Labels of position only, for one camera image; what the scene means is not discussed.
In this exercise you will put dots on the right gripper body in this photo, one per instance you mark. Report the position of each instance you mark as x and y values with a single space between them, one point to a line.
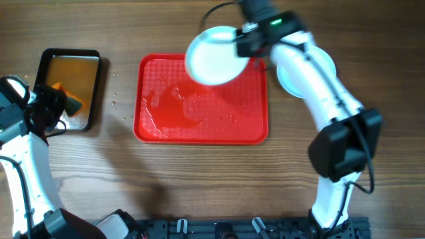
243 50

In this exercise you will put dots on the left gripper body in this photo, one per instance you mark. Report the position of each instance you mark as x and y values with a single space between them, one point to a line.
46 104

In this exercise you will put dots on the orange green sponge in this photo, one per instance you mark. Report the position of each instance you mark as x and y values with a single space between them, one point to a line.
73 104

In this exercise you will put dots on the white plate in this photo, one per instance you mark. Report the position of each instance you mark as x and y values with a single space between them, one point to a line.
211 57
287 82

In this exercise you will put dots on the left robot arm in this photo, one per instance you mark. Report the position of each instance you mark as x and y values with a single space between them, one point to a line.
38 209

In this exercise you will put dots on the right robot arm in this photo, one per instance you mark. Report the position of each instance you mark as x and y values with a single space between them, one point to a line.
343 150

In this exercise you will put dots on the black water basin tray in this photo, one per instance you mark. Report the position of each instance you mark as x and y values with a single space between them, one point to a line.
78 70

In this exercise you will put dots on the red plastic tray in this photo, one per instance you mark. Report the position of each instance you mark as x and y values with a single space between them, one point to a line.
172 108

